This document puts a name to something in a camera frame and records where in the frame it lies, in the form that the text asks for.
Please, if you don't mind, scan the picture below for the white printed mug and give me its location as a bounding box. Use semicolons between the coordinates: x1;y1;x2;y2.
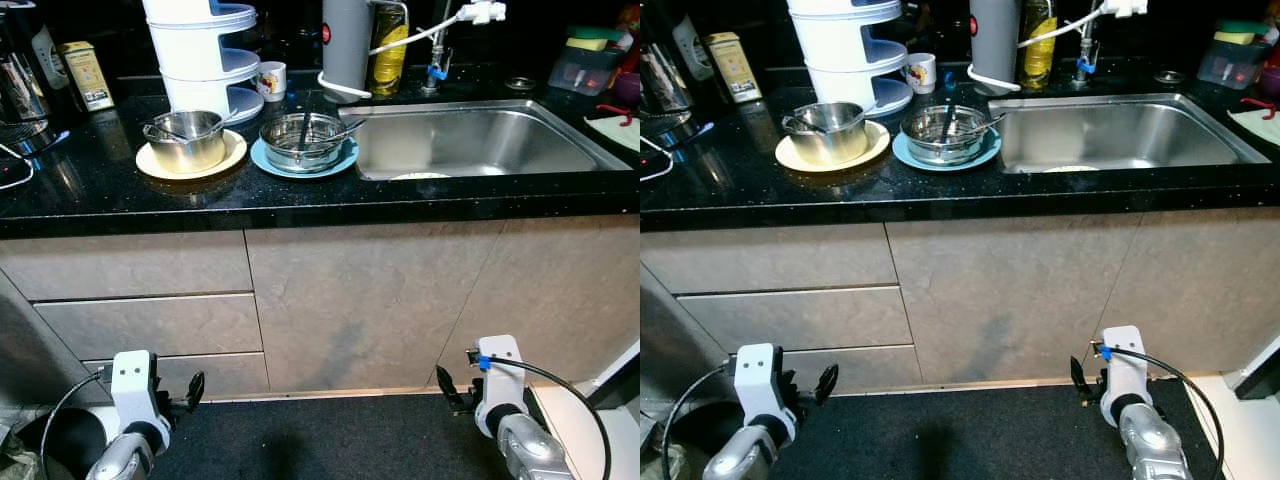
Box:
903;52;938;96
255;61;289;104

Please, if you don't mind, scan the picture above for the steel spoon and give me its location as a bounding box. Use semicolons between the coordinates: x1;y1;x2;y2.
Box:
300;118;368;146
950;112;1008;136

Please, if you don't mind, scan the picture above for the grey water filter cylinder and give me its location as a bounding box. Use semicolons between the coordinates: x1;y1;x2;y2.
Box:
968;0;1021;91
321;0;374;98

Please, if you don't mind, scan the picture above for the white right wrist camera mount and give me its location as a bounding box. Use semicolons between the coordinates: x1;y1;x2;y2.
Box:
474;335;527;437
1098;325;1149;426

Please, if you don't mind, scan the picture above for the white blue tiered rack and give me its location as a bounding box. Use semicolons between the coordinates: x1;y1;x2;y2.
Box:
787;0;914;119
142;0;267;124

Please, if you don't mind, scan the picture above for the clear plastic sponge container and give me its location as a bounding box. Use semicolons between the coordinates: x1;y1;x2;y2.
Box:
547;40;627;98
1196;35;1276;91

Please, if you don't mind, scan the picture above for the grey drawer front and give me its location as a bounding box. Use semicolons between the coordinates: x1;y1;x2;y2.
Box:
675;287;913;351
0;230;254;302
725;345;921;391
33;293;264;362
84;351;271;398
640;222;893;296

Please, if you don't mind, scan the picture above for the clear plastic rubbish bag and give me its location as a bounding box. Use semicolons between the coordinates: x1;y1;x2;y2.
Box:
640;430;691;480
0;420;43;480

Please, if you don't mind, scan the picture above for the white cable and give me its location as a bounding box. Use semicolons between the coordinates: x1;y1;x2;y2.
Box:
640;135;676;184
0;140;37;192

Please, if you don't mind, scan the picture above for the black steel kettle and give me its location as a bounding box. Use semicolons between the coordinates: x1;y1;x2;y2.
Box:
640;10;706;119
0;0;63;126

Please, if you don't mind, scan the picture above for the wide steel bowl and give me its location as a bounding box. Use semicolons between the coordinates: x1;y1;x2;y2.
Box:
259;111;351;174
901;104;991;166

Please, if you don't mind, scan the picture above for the pale yellow plate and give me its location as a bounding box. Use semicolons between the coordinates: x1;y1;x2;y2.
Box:
135;128;249;182
775;120;891;174

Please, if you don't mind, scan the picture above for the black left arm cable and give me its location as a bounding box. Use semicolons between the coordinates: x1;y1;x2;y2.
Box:
660;362;739;480
40;368;113;480

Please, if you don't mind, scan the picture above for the black floor mat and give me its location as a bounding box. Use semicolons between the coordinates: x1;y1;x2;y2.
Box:
790;380;1226;480
145;388;566;480

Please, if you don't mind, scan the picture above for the stainless steel sink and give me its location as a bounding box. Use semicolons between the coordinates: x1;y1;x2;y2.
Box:
338;98;633;182
988;92;1273;175

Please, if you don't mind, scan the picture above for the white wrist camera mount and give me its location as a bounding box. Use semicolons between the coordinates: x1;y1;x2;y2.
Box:
1098;325;1149;426
109;350;161;431
474;335;527;437
733;343;798;446

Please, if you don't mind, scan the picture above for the yellow tea box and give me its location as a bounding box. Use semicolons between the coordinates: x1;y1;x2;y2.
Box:
58;41;117;113
704;31;763;104

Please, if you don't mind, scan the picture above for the small steel pot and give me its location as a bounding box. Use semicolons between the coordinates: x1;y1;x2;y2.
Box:
142;109;229;174
782;101;869;166

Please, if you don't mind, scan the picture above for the yellow green sponge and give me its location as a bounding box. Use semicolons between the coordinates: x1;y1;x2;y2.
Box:
566;25;623;53
1213;18;1271;46

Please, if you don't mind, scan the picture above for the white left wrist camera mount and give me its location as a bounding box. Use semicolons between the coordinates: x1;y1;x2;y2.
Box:
109;350;161;431
733;343;798;446

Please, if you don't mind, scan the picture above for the steel faucet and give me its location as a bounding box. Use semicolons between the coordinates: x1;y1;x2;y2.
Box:
1075;0;1101;86
424;0;453;93

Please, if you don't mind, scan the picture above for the light blue plate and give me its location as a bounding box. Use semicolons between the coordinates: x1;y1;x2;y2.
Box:
891;128;1002;173
249;135;360;180

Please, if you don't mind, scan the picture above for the pale green cloth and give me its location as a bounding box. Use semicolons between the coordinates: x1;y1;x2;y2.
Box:
584;108;641;153
1228;105;1280;149

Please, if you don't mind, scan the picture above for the yellow oil bottle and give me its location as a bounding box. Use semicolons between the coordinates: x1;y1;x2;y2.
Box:
368;0;410;98
1020;0;1059;91

